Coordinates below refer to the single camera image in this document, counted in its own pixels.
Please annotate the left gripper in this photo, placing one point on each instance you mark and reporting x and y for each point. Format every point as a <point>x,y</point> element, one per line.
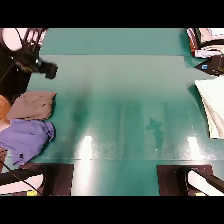
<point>51,70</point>

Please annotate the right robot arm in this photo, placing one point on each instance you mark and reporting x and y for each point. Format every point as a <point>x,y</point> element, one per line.
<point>170,180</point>

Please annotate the orange garment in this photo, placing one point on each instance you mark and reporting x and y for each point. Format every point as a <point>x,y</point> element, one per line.
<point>4,106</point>

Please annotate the purple garment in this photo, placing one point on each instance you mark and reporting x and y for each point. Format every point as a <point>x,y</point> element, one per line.
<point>25,138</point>

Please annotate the brown garment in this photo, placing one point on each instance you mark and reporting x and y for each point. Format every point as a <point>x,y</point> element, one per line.
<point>33,106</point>

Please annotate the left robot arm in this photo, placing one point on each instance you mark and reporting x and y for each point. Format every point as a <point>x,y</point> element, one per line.
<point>25,60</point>

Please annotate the white garment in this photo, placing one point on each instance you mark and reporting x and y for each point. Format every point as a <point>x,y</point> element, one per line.
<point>213,103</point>

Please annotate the black garment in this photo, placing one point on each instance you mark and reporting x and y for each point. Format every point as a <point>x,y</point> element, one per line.
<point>215,65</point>

